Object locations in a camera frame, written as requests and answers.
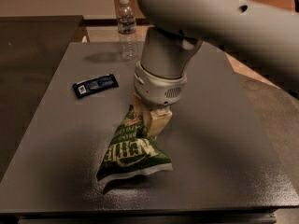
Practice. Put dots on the green jalapeno chip bag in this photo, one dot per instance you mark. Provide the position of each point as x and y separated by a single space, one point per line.
130 153

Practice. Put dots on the clear plastic water bottle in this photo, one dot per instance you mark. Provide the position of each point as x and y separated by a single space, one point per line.
127 30

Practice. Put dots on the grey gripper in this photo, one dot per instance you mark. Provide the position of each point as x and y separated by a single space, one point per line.
156 89

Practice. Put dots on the dark blue snack packet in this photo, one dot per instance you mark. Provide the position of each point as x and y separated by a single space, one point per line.
94 85

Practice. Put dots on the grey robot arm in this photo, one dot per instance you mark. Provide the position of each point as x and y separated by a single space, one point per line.
262 37

